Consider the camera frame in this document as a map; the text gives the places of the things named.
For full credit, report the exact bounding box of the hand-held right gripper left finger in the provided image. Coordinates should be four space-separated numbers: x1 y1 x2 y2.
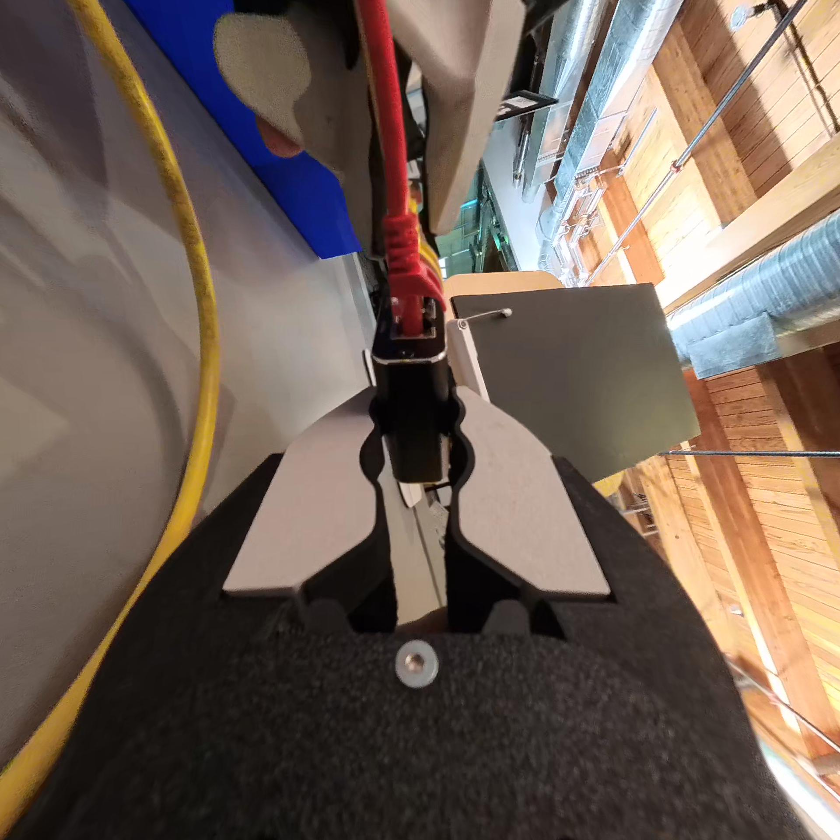
222 386 399 634

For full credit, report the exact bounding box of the metal ceiling pipe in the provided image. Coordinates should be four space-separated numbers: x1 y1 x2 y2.
586 0 815 286

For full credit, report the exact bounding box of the black ethernet adapter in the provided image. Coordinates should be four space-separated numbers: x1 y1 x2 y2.
371 295 454 484

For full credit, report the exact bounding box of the blue storage bin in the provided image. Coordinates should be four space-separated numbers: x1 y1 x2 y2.
121 0 362 260

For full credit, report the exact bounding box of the person's left hand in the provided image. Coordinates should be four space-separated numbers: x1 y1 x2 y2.
255 117 306 160

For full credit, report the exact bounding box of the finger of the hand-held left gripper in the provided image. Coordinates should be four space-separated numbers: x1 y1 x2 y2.
292 0 388 260
394 0 526 236

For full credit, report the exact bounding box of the yellow ethernet cable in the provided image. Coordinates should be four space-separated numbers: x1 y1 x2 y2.
0 0 448 821

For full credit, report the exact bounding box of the silver ceiling duct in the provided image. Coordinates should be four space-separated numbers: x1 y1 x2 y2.
521 0 686 277

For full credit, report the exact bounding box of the red ethernet cable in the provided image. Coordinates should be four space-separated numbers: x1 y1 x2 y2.
356 0 448 337

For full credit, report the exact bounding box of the silver flexible duct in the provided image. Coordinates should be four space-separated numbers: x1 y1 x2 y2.
666 211 840 380

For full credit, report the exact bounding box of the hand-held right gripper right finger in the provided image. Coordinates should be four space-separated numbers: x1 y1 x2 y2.
445 385 613 634

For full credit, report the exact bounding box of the white bracket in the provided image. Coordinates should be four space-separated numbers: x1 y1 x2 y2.
446 316 492 403

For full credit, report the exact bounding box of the dark panel board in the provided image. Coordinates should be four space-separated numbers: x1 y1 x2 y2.
445 272 702 490

